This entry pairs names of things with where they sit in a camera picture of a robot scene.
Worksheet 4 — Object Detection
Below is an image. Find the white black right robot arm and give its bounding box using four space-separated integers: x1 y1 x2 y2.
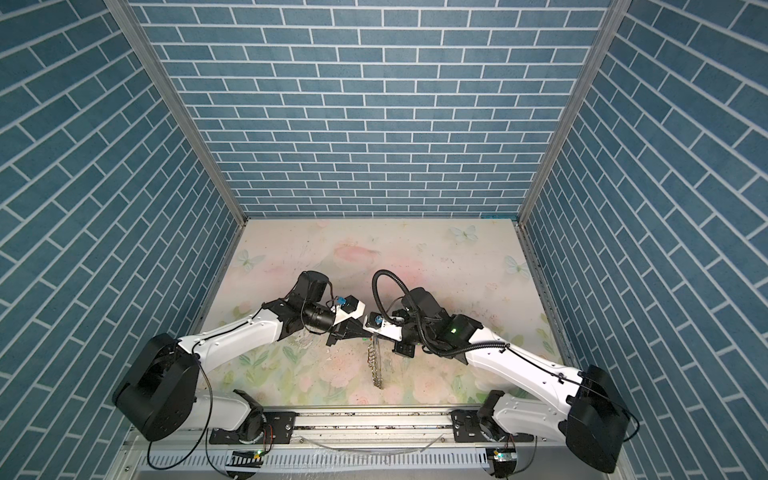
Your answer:
371 269 640 473

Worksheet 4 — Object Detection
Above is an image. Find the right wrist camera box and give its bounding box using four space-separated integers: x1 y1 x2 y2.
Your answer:
363 312 402 342

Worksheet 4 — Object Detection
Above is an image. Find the aluminium left corner post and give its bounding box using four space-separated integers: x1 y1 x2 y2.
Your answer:
104 0 247 227

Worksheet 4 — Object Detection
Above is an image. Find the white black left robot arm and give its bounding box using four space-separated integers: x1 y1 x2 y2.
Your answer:
112 271 365 443

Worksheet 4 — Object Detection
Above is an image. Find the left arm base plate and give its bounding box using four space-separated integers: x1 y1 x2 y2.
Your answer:
209 411 297 447

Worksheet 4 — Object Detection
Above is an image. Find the large metal keyring band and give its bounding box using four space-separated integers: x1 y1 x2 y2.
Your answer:
367 335 383 390

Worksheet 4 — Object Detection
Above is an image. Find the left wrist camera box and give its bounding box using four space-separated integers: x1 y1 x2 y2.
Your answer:
333 295 365 326

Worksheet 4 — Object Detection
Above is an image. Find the perforated cable duct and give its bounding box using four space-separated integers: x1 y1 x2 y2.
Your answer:
175 447 489 473

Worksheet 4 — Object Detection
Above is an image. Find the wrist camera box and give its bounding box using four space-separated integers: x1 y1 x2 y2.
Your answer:
333 295 365 326
363 312 402 342

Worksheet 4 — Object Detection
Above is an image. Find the aluminium corner post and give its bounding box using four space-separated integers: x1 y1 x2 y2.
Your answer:
518 0 631 228
104 0 247 227

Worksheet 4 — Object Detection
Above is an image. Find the aluminium front rail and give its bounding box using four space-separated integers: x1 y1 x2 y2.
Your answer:
122 404 622 451

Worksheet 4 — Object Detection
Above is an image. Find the aluminium right corner post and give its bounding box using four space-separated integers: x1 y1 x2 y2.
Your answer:
518 0 631 228

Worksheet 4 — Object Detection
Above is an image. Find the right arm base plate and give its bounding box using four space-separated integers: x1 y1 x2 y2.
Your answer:
449 409 534 445

